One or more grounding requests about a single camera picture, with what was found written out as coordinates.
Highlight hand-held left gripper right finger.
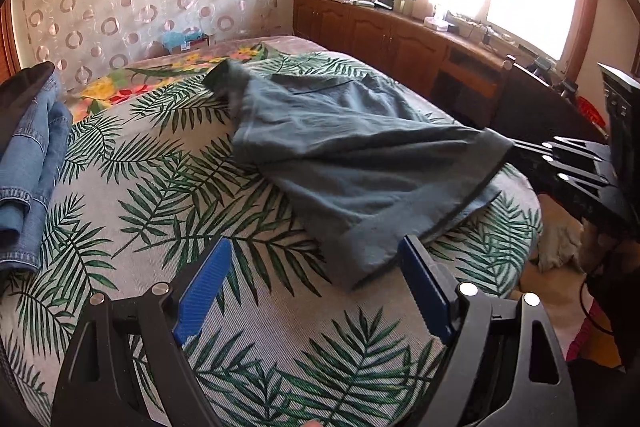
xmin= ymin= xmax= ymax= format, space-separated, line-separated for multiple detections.
xmin=397 ymin=234 xmax=578 ymax=427

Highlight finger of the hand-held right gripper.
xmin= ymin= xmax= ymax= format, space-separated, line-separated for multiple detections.
xmin=517 ymin=159 xmax=621 ymax=198
xmin=509 ymin=137 xmax=611 ymax=168

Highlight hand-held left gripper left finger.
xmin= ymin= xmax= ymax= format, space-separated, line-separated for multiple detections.
xmin=50 ymin=237 xmax=235 ymax=427

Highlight grey-green pants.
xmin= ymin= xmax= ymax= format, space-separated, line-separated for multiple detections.
xmin=205 ymin=52 xmax=516 ymax=293

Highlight person's right forearm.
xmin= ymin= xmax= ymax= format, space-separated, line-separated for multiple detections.
xmin=582 ymin=217 xmax=640 ymax=368

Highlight red plastic item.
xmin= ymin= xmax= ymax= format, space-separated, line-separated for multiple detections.
xmin=575 ymin=96 xmax=608 ymax=128

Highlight white cloth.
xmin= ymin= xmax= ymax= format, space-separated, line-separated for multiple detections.
xmin=537 ymin=212 xmax=583 ymax=270

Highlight leaf print bedsheet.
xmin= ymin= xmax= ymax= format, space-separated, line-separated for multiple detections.
xmin=0 ymin=49 xmax=543 ymax=427

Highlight pink cloth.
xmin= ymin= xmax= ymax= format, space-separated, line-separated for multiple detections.
xmin=565 ymin=302 xmax=608 ymax=360

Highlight blue denim jeans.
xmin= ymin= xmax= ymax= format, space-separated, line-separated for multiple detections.
xmin=0 ymin=69 xmax=73 ymax=273

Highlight floral blanket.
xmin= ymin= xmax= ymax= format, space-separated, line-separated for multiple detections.
xmin=65 ymin=38 xmax=328 ymax=122

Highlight wooden cabinet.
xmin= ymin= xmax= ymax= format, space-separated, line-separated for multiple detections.
xmin=292 ymin=0 xmax=516 ymax=128

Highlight blue plastic pack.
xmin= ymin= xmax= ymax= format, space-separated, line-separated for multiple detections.
xmin=161 ymin=28 xmax=211 ymax=52

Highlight dark folded garment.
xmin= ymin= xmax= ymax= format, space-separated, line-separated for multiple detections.
xmin=0 ymin=61 xmax=56 ymax=108

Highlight black cable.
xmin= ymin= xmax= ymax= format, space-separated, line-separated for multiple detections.
xmin=580 ymin=252 xmax=631 ymax=338

